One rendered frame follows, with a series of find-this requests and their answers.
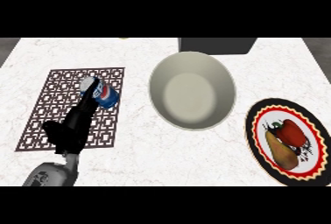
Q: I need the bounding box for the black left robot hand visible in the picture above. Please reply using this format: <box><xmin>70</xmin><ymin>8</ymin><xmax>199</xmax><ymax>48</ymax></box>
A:
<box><xmin>41</xmin><ymin>84</ymin><xmax>101</xmax><ymax>156</ymax></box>

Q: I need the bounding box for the dark grey box appliance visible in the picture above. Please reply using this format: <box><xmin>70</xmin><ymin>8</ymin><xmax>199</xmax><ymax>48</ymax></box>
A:
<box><xmin>177</xmin><ymin>38</ymin><xmax>258</xmax><ymax>56</ymax></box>

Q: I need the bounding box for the blue soda can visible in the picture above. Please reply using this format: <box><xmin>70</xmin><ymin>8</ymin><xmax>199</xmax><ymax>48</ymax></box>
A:
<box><xmin>78</xmin><ymin>76</ymin><xmax>119</xmax><ymax>109</ymax></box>

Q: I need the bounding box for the brown patterned placemat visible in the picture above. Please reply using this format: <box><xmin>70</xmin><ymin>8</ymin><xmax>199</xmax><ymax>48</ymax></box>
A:
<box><xmin>14</xmin><ymin>66</ymin><xmax>126</xmax><ymax>152</ymax></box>

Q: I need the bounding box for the black red white plate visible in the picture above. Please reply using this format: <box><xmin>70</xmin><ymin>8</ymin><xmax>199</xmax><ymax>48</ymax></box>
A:
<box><xmin>243</xmin><ymin>97</ymin><xmax>331</xmax><ymax>187</ymax></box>

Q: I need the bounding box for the large beige bowl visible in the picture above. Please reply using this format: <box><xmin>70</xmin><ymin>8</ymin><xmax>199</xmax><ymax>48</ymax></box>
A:
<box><xmin>147</xmin><ymin>51</ymin><xmax>237</xmax><ymax>131</ymax></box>

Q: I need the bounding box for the red bell pepper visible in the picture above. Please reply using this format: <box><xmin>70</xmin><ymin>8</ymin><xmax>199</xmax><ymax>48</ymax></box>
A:
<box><xmin>268</xmin><ymin>118</ymin><xmax>308</xmax><ymax>149</ymax></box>

